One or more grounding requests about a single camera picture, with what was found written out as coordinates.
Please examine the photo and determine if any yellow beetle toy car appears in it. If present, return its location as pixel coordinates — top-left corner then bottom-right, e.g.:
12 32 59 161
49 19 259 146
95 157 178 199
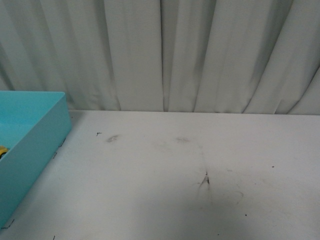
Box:
0 145 9 159

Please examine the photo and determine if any white pleated curtain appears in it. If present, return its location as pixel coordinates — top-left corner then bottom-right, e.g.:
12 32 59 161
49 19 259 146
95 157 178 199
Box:
0 0 320 115

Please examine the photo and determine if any turquoise plastic storage bin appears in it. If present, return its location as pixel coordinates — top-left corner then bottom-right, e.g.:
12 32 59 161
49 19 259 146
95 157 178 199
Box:
0 90 72 228

